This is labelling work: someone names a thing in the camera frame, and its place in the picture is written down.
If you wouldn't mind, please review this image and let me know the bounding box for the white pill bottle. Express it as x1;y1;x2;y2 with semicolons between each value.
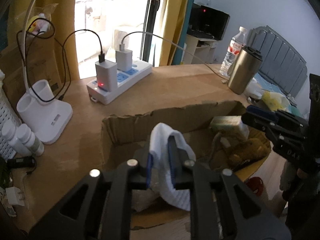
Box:
17;124;44;156
1;119;32;157

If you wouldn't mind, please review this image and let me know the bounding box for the yellow curtain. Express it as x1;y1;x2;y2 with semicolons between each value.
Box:
159;0;188;66
36;0;80;81

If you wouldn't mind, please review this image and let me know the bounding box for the teal curtain right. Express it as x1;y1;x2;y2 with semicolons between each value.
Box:
171;0;195;65

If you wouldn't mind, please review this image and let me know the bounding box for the white plastic basket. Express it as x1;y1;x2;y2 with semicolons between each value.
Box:
1;71;22;160

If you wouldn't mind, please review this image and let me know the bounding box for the yellow plastic bag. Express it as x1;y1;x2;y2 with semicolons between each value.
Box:
261;91;290;112

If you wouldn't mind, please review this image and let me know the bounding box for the brown fuzzy scrubber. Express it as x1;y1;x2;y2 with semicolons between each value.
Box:
208;135;271;171

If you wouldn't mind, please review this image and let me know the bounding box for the black computer monitor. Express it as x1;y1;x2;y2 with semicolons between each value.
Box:
187;3;230;41

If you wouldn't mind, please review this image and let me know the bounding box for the steel tumbler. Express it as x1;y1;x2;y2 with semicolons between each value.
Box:
227;46;263;95

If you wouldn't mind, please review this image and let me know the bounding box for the red plush ball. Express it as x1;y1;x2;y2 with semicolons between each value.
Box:
245;177;264;197

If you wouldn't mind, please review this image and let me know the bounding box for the brown cardboard box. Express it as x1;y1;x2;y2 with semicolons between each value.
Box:
100;100;272;230

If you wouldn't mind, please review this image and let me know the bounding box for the white power strip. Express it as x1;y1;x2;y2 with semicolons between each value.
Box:
87;60;152;105

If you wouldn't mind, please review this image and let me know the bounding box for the white charger with black cable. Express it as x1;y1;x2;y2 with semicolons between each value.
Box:
95;53;118;92

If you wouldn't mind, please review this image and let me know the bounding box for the white desk lamp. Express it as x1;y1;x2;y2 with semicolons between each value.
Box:
16;0;73;145

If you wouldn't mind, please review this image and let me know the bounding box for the yellow curtain left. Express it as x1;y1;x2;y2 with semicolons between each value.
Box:
36;0;80;81

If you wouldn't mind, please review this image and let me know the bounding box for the white plastic food container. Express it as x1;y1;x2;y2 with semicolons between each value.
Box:
244;78;264;100

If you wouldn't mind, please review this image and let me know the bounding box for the yellow curtain right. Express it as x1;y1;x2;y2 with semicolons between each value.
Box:
159;0;188;66

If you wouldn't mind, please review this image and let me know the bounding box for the small white plug adapter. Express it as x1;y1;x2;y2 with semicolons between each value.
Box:
5;186;25;206

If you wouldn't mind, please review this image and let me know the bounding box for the clear water bottle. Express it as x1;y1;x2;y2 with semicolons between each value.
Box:
220;27;248;77

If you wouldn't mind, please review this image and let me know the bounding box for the grey padded headboard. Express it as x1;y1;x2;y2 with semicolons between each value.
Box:
248;25;308;97

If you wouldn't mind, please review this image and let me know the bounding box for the blue patterned bed blanket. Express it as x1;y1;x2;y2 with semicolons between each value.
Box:
254;73;309;120

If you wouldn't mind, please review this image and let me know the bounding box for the white cloth towel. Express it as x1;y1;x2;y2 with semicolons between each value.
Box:
149;122;196;211

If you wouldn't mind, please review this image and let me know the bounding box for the white computer desk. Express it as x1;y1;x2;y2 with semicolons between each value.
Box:
182;34;220;64

